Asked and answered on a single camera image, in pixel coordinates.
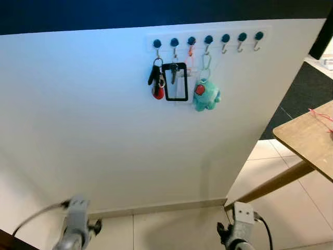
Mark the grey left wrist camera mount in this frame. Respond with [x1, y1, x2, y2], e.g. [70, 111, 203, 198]
[66, 195, 91, 232]

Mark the black frame tag with key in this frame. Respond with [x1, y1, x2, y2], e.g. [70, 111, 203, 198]
[162, 56, 189, 103]

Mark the black screen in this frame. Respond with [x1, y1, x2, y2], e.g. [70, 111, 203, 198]
[309, 7, 333, 60]

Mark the grey left arm cable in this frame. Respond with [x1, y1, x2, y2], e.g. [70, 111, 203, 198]
[11, 201, 70, 238]

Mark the wooden table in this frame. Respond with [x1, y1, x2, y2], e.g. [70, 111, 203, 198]
[224, 101, 333, 210]

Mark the red cord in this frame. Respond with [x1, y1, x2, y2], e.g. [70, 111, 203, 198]
[308, 108, 333, 134]

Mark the dark grey carpet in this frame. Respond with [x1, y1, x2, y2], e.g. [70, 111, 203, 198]
[259, 61, 333, 141]

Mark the teal plush toy keychain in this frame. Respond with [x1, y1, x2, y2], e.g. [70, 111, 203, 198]
[193, 52, 222, 113]

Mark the clear tag with orange loop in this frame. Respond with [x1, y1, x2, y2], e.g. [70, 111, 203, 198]
[182, 45, 201, 103]

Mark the black key with red fob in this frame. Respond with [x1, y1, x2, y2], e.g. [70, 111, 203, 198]
[148, 57, 167, 101]

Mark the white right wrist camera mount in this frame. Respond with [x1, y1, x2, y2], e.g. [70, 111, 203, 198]
[233, 202, 255, 226]

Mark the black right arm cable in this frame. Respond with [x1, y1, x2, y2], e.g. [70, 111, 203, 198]
[253, 211, 274, 250]

